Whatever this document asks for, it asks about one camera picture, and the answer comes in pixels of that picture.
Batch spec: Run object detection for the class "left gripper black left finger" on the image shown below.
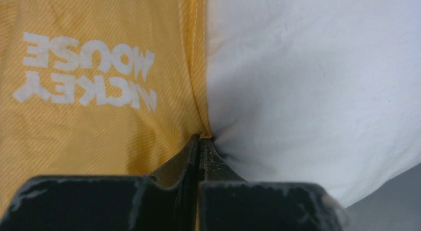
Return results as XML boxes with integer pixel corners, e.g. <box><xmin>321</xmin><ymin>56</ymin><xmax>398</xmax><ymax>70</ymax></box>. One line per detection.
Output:
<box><xmin>0</xmin><ymin>135</ymin><xmax>200</xmax><ymax>231</ymax></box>

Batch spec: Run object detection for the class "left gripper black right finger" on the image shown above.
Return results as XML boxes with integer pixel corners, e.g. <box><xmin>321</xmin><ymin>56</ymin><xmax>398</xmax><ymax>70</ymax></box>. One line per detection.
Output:
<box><xmin>199</xmin><ymin>139</ymin><xmax>346</xmax><ymax>231</ymax></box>

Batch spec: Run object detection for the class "blue orange cartoon pillowcase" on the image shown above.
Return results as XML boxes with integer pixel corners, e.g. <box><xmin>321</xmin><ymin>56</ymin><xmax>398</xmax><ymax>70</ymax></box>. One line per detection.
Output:
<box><xmin>0</xmin><ymin>0</ymin><xmax>211</xmax><ymax>219</ymax></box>

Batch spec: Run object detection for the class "white pillow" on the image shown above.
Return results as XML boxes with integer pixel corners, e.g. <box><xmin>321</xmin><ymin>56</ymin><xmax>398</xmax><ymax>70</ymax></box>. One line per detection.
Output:
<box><xmin>206</xmin><ymin>0</ymin><xmax>421</xmax><ymax>207</ymax></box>

